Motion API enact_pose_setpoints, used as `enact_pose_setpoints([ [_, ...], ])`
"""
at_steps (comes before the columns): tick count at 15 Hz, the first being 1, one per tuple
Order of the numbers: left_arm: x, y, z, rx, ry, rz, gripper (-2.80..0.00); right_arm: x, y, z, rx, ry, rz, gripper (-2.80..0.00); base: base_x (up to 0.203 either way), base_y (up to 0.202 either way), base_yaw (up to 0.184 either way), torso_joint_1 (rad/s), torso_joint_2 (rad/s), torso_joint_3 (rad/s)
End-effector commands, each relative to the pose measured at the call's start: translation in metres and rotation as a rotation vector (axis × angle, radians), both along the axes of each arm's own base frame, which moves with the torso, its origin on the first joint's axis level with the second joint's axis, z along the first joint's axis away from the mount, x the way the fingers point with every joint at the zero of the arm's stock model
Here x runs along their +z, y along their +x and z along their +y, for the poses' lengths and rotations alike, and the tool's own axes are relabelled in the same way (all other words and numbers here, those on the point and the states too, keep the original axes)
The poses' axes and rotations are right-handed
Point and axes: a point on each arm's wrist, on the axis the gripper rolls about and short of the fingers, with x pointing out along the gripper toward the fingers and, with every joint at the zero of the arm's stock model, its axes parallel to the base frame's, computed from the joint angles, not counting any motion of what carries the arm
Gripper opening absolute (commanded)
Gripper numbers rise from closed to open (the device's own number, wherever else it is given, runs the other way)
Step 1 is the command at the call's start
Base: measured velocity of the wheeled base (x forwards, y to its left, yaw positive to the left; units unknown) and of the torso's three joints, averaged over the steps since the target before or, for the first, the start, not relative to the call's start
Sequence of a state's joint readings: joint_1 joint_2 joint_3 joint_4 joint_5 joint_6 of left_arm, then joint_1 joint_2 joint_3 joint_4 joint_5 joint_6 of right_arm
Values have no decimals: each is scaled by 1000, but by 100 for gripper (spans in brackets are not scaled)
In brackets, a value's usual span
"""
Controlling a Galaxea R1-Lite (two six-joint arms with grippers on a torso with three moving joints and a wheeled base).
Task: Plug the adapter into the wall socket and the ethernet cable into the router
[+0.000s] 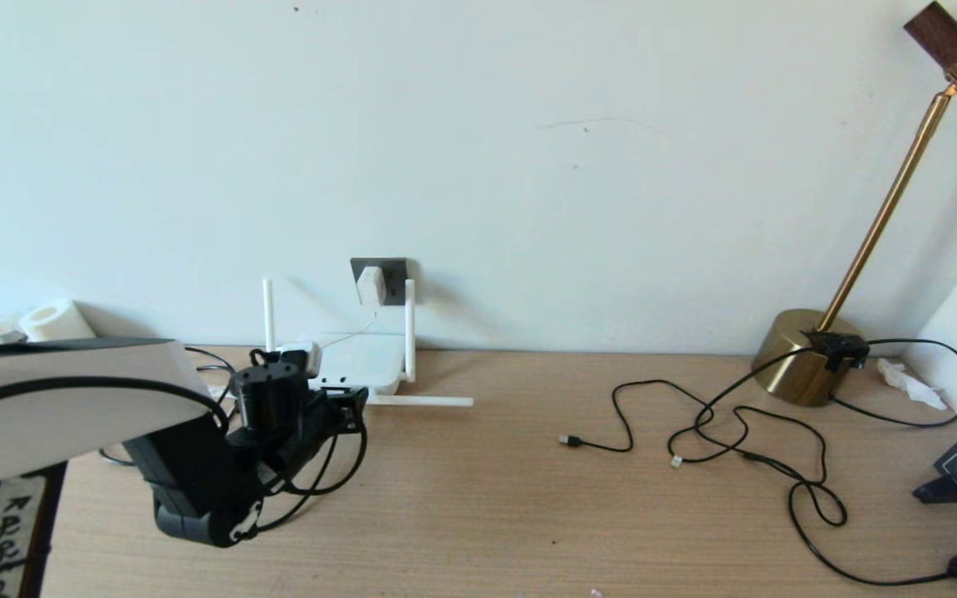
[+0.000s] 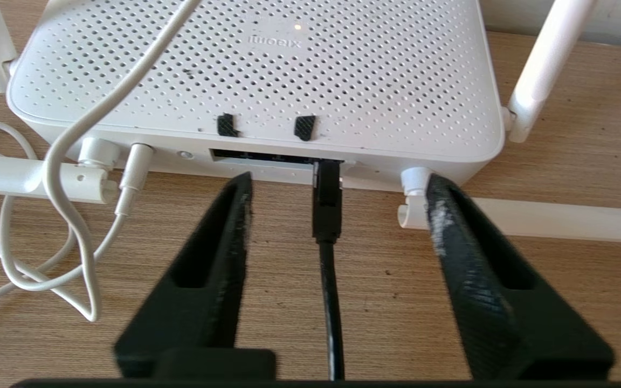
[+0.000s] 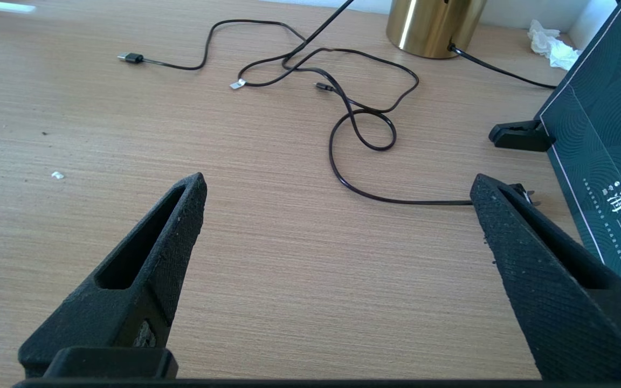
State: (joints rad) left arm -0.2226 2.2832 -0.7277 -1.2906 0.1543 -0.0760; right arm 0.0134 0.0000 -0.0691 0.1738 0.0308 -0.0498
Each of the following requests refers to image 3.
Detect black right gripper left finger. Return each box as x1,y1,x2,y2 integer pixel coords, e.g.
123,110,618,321
18,172,208,378

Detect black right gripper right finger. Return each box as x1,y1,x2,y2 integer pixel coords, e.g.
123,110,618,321
470,174,621,380

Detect black clip stand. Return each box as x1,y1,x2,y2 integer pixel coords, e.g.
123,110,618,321
488,120,555,153

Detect crumpled white tissue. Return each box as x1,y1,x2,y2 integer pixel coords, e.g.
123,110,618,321
526,19,582,71

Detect gold desk lamp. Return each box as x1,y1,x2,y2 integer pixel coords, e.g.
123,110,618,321
385,0,488,59

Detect black USB cable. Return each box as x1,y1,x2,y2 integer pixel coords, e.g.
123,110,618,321
116,19,338,92

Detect black cable with connector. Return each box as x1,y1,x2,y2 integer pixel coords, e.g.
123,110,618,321
238,0,558,206

